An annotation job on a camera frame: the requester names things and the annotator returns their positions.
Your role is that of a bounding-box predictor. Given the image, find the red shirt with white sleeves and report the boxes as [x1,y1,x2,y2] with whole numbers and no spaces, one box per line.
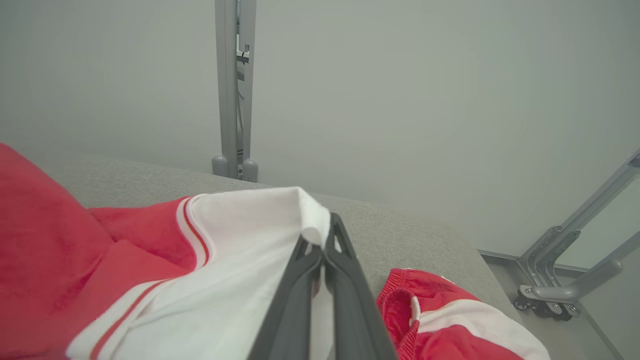
[0,142,341,360]

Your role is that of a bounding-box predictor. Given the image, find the grey metal wheeled stand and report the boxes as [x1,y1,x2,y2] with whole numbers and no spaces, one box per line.
[512,147,640,318]

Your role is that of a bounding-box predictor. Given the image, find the red shorts with white stripe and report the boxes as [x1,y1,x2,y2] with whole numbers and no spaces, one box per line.
[376,268,551,360]

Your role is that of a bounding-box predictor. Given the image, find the black cable inside post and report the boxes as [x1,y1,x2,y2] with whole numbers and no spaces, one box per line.
[236,42,250,166]

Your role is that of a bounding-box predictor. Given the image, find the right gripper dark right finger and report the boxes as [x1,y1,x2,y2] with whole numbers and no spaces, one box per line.
[322,212,398,360]

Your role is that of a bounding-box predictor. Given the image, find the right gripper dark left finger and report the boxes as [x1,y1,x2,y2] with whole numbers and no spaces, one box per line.
[247,235,326,360]

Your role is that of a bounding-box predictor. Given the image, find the grey metal post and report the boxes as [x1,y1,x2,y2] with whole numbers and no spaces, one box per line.
[215,0,257,181]

